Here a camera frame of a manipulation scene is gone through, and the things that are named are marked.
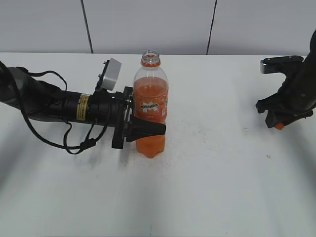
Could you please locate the orange bottle cap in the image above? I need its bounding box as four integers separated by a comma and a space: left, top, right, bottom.
274, 122, 285, 130

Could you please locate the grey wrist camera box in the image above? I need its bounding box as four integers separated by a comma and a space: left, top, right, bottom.
95, 58, 121, 91

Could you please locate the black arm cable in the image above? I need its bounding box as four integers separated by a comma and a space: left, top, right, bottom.
7, 66, 109, 155

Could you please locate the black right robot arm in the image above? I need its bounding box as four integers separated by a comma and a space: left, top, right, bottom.
255, 33, 316, 130

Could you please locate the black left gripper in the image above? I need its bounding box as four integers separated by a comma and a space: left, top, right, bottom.
86, 86, 166, 149

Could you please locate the orange Mirinda soda bottle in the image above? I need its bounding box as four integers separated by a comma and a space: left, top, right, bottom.
133, 49, 169, 159

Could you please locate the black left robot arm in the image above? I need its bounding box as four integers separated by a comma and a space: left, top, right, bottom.
0, 58, 166, 155

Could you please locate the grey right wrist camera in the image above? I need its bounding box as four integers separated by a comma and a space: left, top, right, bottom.
260, 56, 304, 74

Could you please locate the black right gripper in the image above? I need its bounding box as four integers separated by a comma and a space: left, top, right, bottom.
255, 81, 314, 128

